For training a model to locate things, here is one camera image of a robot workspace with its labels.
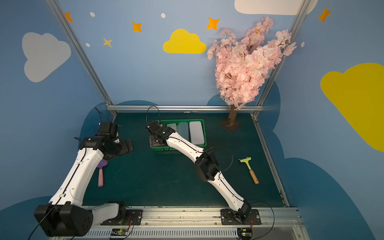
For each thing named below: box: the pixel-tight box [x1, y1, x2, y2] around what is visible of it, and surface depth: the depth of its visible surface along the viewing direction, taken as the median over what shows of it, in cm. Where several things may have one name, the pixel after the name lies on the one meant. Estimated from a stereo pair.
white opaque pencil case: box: [189, 121, 205, 145], surface depth 107 cm
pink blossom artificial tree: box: [207, 16, 297, 133], surface depth 73 cm
